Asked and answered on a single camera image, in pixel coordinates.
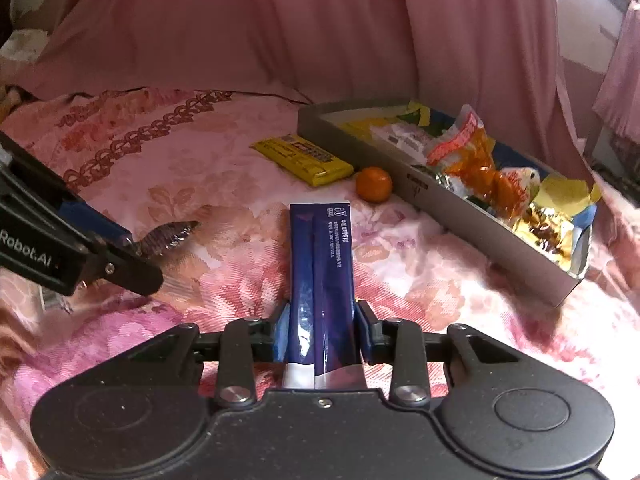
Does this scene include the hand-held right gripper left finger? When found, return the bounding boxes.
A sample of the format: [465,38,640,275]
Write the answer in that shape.
[127,301,294,408]

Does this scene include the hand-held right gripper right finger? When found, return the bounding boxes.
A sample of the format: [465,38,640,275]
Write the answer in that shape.
[352,300,522,408]

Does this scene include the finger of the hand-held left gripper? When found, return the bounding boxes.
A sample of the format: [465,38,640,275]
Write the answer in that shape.
[81,240,165,297]
[0,131,134,249]

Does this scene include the clear snack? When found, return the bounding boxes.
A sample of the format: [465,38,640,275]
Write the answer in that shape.
[40,219,202,314]

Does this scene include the blue snack packet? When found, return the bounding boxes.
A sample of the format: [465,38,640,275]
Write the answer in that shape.
[279,201,369,391]

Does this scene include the grey tray with colourful lining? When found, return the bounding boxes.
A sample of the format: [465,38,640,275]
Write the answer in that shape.
[297,98,602,307]

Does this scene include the orange snack packet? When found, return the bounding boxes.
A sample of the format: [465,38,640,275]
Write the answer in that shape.
[426,104,532,222]

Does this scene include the yellow meat snack packet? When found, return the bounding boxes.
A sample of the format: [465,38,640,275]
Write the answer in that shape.
[511,199,577,267]

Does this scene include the pink floral bedsheet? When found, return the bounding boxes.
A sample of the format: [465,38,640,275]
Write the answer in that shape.
[0,86,640,480]

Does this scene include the small orange fruit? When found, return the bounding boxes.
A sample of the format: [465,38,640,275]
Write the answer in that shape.
[354,166,394,205]

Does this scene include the white red snack packet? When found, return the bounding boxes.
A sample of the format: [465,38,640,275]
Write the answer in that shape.
[371,121,432,157]

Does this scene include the yellow paper piece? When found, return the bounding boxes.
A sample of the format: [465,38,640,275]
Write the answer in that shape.
[541,174,602,217]

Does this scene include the pink curtain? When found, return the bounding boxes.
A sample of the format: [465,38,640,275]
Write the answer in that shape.
[0,0,596,171]

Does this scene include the pink hanging clothes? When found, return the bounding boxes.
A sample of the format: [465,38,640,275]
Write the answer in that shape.
[592,0,640,137]

